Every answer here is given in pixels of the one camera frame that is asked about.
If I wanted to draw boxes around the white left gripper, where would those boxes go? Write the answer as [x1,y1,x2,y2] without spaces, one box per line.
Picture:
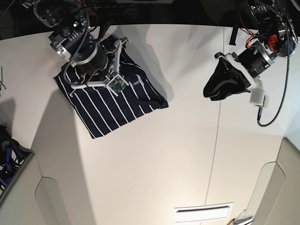
[203,52,263,101]

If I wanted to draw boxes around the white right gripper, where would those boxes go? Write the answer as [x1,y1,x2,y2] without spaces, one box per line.
[69,37,128,97]

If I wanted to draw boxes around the navy white striped T-shirt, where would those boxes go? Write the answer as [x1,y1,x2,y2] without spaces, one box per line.
[53,47,168,138]

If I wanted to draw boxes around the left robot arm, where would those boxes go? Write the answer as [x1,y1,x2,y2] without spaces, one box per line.
[203,0,298,105]

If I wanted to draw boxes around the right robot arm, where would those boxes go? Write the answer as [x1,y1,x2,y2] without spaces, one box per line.
[21,0,129,96]

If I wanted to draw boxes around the grey tool at bottom edge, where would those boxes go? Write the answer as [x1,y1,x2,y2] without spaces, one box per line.
[228,209,254,225]

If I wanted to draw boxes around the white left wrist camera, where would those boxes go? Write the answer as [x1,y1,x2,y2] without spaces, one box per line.
[249,88,266,107]

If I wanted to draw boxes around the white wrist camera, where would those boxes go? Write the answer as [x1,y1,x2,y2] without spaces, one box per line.
[106,74,129,96]
[249,88,266,107]

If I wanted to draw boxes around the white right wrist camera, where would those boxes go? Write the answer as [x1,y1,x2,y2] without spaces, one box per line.
[106,74,129,96]

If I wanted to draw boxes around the black cable ties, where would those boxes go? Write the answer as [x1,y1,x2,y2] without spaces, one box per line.
[0,67,7,90]

